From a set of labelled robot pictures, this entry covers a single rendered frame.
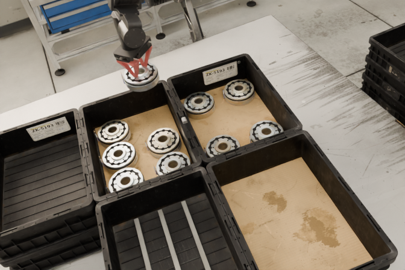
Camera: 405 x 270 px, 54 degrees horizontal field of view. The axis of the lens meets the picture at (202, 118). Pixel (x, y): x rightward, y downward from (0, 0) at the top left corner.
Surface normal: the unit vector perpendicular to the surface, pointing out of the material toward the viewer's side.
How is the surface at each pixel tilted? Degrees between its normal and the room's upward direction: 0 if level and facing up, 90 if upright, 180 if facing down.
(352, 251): 0
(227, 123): 0
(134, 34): 91
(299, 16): 0
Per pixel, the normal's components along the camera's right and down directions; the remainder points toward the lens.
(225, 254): -0.13, -0.70
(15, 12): 0.40, 0.61
